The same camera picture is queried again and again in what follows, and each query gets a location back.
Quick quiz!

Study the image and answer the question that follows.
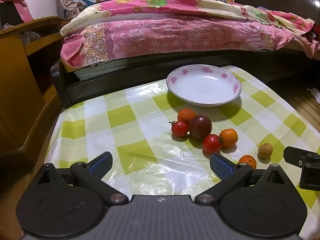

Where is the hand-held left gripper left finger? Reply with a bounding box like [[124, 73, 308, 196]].
[[37, 151, 127, 205]]

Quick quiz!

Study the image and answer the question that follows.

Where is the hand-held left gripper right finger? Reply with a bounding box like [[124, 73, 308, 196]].
[[194, 153, 288, 205]]

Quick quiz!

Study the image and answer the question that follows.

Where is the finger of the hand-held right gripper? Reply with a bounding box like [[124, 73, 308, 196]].
[[284, 146, 320, 167]]

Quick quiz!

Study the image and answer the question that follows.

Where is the red cherry tomato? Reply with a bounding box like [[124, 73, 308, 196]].
[[202, 134, 222, 153], [169, 121, 189, 138]]

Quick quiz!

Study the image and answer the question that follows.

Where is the small orange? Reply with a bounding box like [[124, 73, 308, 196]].
[[177, 108, 196, 123], [219, 128, 238, 148], [238, 155, 257, 169]]

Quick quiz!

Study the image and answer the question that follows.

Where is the brown longan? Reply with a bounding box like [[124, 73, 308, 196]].
[[258, 143, 273, 159]]

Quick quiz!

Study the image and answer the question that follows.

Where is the dark purple tomato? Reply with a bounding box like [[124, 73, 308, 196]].
[[189, 114, 213, 140]]

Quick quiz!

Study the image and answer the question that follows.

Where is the white floral rim plate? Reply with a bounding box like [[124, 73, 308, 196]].
[[166, 64, 243, 107]]

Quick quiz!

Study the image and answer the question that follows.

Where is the wooden cabinet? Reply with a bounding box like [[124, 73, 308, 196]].
[[0, 16, 64, 162]]

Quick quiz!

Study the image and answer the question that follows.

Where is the red cloth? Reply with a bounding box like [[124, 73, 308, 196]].
[[305, 29, 320, 42]]

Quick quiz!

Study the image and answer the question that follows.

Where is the grey cloth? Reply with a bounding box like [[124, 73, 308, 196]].
[[21, 31, 42, 46]]

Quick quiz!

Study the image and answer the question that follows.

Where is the pink floral blanket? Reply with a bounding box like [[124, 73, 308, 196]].
[[60, 0, 320, 68]]

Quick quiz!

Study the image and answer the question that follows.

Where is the pile of clothes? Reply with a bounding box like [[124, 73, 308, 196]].
[[64, 0, 95, 19]]

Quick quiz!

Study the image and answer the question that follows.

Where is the pink floral cloth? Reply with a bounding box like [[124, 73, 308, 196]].
[[0, 0, 33, 22]]

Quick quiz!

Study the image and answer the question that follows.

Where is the dark bed frame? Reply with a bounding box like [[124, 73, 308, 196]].
[[50, 47, 320, 108]]

